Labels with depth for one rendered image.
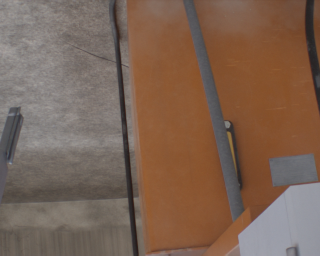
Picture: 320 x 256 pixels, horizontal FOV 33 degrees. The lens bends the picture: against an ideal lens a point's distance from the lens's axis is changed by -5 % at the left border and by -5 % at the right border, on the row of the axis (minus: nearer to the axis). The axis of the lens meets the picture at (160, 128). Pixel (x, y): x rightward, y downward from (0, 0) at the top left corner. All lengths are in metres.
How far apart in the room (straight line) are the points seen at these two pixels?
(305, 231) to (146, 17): 0.82
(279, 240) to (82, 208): 2.33
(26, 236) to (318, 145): 1.96
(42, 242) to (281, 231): 2.33
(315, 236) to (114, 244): 2.33
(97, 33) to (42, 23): 0.15
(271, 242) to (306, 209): 0.09
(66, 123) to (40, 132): 0.12
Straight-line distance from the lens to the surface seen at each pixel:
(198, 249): 1.06
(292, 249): 0.54
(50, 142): 2.11
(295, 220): 0.54
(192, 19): 1.15
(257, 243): 0.67
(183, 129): 1.14
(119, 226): 2.85
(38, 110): 1.85
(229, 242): 0.89
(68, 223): 2.86
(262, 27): 1.28
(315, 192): 0.55
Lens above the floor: 0.79
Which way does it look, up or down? 23 degrees down
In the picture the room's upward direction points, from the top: 174 degrees clockwise
